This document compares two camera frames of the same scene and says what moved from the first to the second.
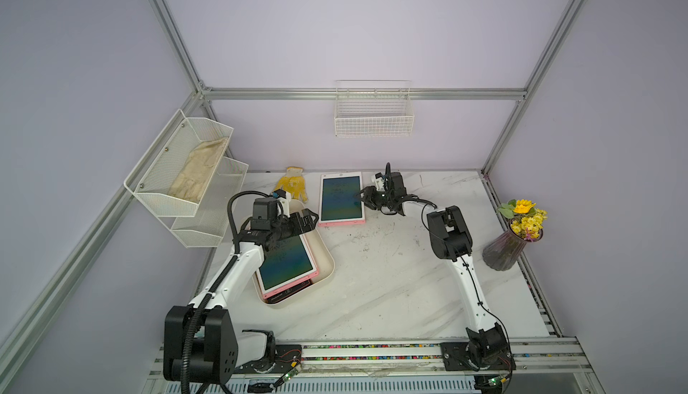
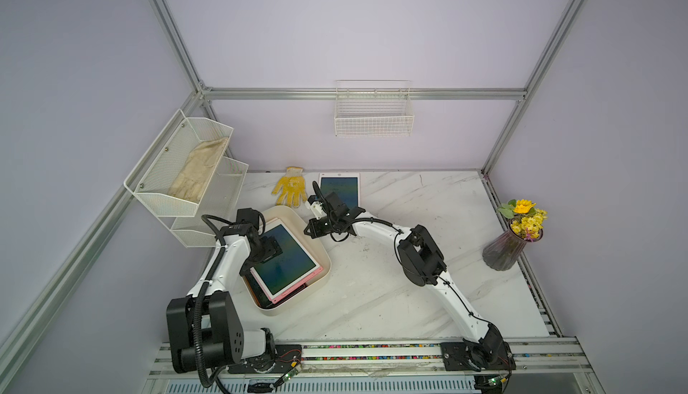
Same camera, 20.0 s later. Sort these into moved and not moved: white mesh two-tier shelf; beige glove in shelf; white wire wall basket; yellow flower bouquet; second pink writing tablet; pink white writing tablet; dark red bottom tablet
Moved: dark red bottom tablet
Not moved: pink white writing tablet; beige glove in shelf; white mesh two-tier shelf; white wire wall basket; second pink writing tablet; yellow flower bouquet
